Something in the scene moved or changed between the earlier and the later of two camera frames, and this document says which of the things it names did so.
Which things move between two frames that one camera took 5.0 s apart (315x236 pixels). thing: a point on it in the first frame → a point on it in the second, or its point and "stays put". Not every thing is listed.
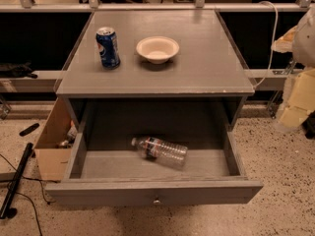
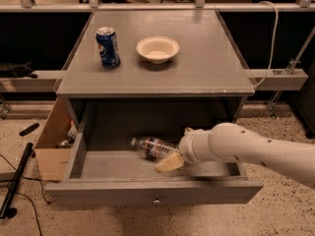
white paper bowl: (157, 49) stays put
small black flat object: (30, 129) stays put
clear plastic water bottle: (158, 149) stays put
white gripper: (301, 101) → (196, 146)
